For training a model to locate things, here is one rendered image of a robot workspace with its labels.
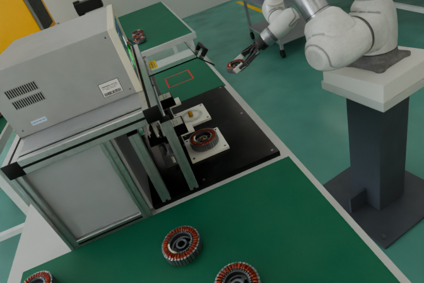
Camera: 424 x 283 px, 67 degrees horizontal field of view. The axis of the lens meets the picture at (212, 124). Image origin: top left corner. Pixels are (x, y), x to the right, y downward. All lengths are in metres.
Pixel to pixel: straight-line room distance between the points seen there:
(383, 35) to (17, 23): 4.13
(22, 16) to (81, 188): 3.79
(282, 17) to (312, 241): 1.16
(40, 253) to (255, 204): 0.73
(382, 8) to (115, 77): 0.96
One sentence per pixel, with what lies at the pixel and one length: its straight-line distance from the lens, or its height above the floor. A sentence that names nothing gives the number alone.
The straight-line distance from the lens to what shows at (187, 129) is 1.16.
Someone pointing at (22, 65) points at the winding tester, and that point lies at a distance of 1.01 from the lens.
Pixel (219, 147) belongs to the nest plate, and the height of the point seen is 0.78.
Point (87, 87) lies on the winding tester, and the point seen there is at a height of 1.19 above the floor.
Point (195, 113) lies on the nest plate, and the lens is 1.46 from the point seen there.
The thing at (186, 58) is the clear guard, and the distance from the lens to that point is 1.28.
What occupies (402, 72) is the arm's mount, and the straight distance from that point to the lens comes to 1.39.
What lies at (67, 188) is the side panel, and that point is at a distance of 1.04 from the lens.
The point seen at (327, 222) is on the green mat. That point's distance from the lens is 0.94.
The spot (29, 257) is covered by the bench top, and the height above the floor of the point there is 0.75.
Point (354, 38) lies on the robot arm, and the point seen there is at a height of 1.01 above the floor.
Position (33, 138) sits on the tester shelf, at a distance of 1.06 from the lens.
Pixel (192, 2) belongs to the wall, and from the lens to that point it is 6.57.
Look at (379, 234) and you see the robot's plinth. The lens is 1.83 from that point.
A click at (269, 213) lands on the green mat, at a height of 0.75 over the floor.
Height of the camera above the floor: 1.50
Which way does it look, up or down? 32 degrees down
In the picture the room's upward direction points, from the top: 19 degrees counter-clockwise
